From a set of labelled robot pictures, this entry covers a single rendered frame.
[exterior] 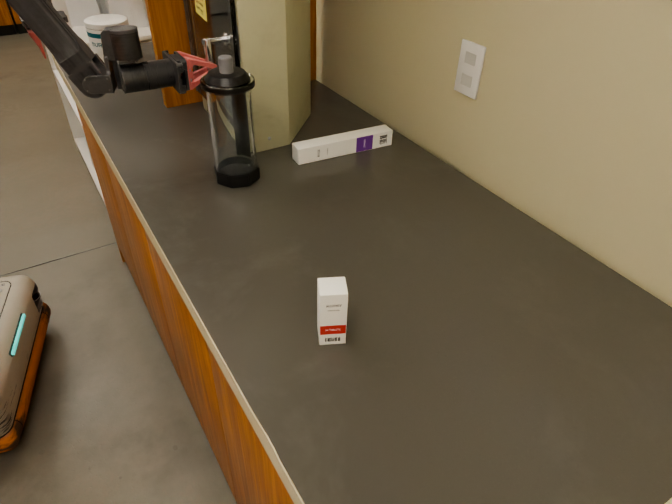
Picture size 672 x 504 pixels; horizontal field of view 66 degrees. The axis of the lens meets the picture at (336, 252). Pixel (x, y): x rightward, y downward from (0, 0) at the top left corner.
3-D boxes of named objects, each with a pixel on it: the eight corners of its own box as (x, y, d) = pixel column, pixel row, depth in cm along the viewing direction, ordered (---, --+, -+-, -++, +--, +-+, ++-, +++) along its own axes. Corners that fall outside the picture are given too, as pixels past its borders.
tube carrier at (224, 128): (256, 158, 123) (249, 67, 110) (265, 181, 115) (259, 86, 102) (210, 164, 120) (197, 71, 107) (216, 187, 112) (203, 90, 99)
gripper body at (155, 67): (169, 49, 114) (135, 53, 110) (185, 63, 107) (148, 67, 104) (174, 78, 118) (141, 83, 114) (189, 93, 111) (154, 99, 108)
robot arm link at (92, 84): (92, 82, 111) (84, 94, 104) (77, 24, 105) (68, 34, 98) (150, 79, 113) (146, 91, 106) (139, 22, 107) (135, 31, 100)
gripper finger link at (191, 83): (207, 45, 116) (165, 50, 112) (219, 54, 111) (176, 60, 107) (210, 75, 120) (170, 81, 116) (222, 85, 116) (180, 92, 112)
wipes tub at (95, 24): (131, 57, 180) (121, 11, 171) (141, 69, 172) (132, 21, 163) (92, 63, 175) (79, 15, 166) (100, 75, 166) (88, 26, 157)
